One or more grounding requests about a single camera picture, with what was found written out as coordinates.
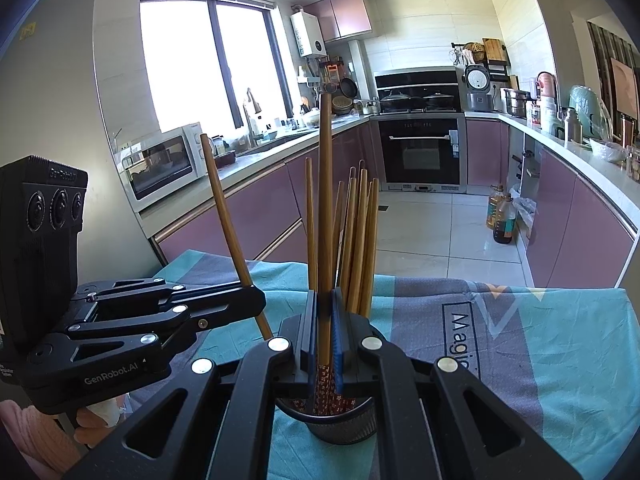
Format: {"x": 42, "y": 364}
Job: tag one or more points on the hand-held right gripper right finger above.
{"x": 340, "y": 345}

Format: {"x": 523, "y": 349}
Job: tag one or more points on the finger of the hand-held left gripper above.
{"x": 140, "y": 287}
{"x": 225, "y": 305}

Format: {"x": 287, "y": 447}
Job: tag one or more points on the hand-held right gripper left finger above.
{"x": 307, "y": 350}

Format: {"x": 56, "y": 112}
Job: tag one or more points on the black mesh pen holder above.
{"x": 340, "y": 430}

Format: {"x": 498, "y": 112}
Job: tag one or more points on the wooden chopstick red patterned end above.
{"x": 225, "y": 220}
{"x": 326, "y": 210}

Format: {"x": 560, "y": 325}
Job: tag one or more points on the bunch of wooden chopsticks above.
{"x": 360, "y": 240}

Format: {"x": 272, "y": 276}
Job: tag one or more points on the person's left hand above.
{"x": 90, "y": 417}

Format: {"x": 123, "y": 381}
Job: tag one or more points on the purple lower kitchen cabinets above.
{"x": 260, "y": 200}
{"x": 575, "y": 230}

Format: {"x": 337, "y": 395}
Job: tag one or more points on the white microwave oven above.
{"x": 160, "y": 167}

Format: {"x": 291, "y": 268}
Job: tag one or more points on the dark brown dish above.
{"x": 225, "y": 156}

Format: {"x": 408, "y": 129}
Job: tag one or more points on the grey refrigerator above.
{"x": 75, "y": 110}

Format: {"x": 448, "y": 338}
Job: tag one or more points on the steel kitchen faucet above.
{"x": 248, "y": 125}

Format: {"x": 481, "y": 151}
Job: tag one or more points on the dark sauce bottle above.
{"x": 504, "y": 225}

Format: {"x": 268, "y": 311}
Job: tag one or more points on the yellow cooking oil bottle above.
{"x": 494, "y": 210}

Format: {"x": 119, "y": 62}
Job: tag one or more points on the white ceramic casserole pot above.
{"x": 312, "y": 119}

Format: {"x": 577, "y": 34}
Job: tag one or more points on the black built-in oven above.
{"x": 420, "y": 155}

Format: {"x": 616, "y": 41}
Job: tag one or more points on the teal grey patchwork tablecloth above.
{"x": 550, "y": 360}

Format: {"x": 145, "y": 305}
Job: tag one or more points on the clear plastic bag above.
{"x": 525, "y": 215}

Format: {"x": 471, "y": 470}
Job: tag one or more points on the kitchen window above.
{"x": 180, "y": 60}

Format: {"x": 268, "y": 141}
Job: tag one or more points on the bamboo steamer basket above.
{"x": 342, "y": 104}

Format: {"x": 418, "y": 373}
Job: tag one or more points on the black hanging frying pan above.
{"x": 349, "y": 88}

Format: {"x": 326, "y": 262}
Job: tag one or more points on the black wok glass lid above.
{"x": 396, "y": 100}

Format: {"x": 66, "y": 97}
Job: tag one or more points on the orange hanging grater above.
{"x": 334, "y": 71}

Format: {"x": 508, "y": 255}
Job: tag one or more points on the black pan with lid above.
{"x": 438, "y": 101}

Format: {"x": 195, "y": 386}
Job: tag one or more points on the white vent pipe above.
{"x": 356, "y": 70}

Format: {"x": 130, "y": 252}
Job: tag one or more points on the black range hood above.
{"x": 415, "y": 80}

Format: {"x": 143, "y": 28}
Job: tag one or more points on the white gas water heater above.
{"x": 308, "y": 34}

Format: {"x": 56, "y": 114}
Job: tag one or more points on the steel stockpot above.
{"x": 515, "y": 102}

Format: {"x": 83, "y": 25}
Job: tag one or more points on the white kitchen countertop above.
{"x": 595, "y": 172}

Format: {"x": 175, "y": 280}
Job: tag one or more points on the white plastic bottle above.
{"x": 549, "y": 117}

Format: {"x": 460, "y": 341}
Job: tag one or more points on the steel thermos bottle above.
{"x": 573, "y": 127}

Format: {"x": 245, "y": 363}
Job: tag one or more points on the woven basket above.
{"x": 473, "y": 51}

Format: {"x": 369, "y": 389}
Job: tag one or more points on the white bowl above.
{"x": 607, "y": 150}

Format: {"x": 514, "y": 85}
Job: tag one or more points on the pink electric kettle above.
{"x": 546, "y": 85}

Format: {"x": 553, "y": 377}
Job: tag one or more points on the wooden cutting board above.
{"x": 492, "y": 50}

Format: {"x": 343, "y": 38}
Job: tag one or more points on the clear egg container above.
{"x": 634, "y": 165}

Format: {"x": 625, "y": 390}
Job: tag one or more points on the mint green air fryer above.
{"x": 590, "y": 107}

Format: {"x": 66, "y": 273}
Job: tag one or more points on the dark slatted room divider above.
{"x": 600, "y": 45}

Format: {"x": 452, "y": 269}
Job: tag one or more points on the purple upper wall cabinet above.
{"x": 350, "y": 12}

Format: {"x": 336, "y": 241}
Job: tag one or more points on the black wall storage rack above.
{"x": 500, "y": 70}

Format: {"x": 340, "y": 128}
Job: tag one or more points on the pink wall picture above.
{"x": 625, "y": 85}

